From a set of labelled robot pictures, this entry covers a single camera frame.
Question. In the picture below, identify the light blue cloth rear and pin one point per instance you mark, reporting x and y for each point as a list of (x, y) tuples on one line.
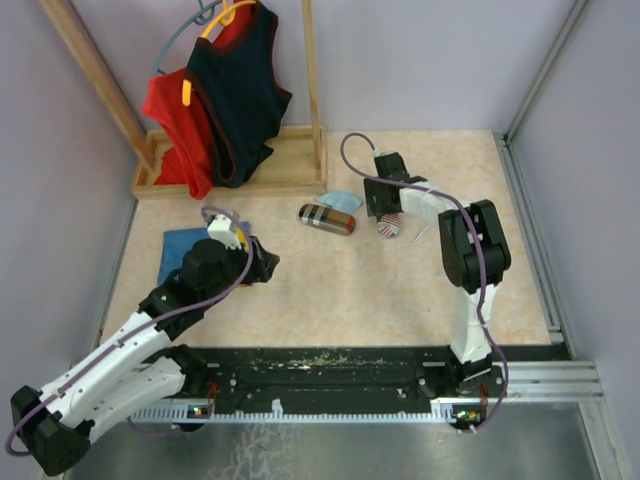
[(341, 201)]

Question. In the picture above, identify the blue yellow cartoon pouch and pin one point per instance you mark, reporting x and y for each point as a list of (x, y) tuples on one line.
[(178, 243)]

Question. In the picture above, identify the white frame sunglasses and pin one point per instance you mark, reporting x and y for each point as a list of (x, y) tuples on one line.
[(421, 233)]

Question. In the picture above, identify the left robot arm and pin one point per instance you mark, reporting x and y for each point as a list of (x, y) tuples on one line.
[(139, 364)]

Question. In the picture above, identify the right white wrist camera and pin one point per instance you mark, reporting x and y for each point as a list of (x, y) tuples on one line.
[(379, 153)]

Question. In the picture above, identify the aluminium rail frame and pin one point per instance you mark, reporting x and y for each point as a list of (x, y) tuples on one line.
[(533, 105)]

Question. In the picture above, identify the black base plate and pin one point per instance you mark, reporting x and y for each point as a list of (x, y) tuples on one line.
[(332, 380)]

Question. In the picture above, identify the navy tank top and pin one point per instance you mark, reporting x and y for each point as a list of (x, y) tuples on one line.
[(237, 87)]

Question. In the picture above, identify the wooden clothes rack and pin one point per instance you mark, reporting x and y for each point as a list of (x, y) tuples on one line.
[(298, 164)]

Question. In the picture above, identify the grey blue hanger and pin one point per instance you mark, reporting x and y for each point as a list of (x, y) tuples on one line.
[(202, 17)]

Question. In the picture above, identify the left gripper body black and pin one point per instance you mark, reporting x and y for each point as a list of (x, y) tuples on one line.
[(258, 270)]

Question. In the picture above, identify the plaid glasses case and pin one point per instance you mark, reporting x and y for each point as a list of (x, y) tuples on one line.
[(327, 219)]

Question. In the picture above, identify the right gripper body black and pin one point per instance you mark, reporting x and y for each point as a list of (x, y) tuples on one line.
[(375, 194)]

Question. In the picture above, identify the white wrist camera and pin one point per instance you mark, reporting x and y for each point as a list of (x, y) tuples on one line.
[(222, 229), (379, 153)]

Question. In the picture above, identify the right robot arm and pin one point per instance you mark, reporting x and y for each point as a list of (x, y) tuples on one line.
[(474, 251)]

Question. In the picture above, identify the flag newsprint glasses case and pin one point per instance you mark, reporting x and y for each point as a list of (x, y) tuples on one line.
[(388, 225)]

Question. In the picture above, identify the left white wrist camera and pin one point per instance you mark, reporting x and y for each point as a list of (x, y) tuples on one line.
[(222, 229)]

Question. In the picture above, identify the red tank top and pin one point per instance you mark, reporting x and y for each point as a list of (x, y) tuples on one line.
[(188, 161)]

